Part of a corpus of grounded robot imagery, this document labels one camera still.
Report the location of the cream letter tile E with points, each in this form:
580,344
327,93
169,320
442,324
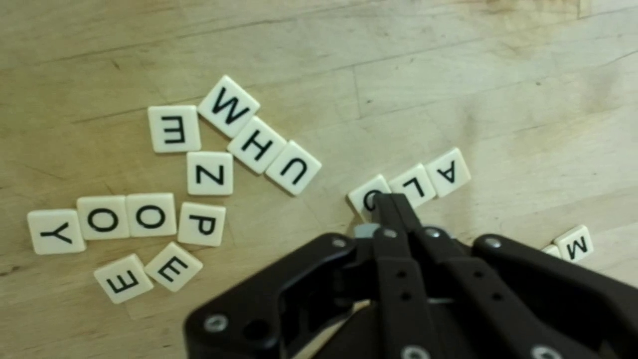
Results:
173,269
123,281
173,129

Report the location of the cream letter tile Z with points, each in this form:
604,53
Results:
209,175

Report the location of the cream letter tile U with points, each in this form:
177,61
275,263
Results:
293,169

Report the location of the cream letter tile M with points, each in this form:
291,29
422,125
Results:
574,245

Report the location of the cream letter tile A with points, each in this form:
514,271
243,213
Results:
446,173

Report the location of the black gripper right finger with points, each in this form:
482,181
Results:
518,293

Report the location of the cream letter tile O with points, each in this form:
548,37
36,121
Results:
101,219
361,195
151,217

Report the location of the cream letter tile H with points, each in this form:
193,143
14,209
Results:
257,145

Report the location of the cream letter tile P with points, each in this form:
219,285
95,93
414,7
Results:
201,225

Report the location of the cream letter tile W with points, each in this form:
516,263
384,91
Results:
227,107

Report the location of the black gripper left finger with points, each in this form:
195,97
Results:
279,300

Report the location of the cream letter tile L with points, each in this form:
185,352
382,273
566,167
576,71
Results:
412,187

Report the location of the cream letter tile Y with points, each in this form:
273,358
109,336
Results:
56,233

